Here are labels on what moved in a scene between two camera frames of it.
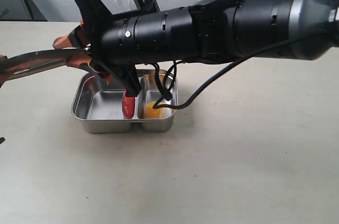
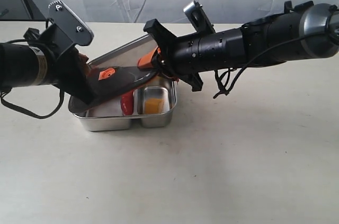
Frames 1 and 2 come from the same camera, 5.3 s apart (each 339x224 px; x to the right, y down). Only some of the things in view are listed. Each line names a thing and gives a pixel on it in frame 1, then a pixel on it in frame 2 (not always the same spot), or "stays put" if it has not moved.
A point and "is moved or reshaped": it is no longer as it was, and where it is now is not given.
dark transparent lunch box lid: x=21 y=64 is moved or reshaped
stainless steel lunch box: x=98 y=106 stays put
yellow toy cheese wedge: x=151 y=113 is moved or reshaped
